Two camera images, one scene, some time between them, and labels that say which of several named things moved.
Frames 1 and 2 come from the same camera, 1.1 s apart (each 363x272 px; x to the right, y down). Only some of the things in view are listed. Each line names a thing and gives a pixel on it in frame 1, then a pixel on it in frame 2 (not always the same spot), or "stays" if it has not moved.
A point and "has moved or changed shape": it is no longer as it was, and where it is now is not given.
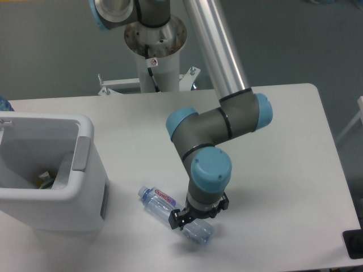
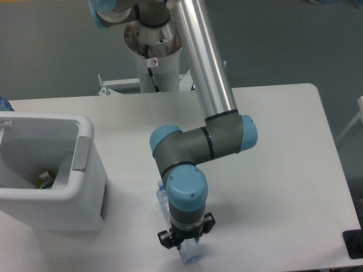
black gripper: (179, 219) → (176, 237)
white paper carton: (62, 178) stays
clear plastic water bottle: (196, 230) has moved or changed shape
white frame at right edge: (359, 116) stays
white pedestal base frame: (111, 86) stays
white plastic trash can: (51, 178) stays
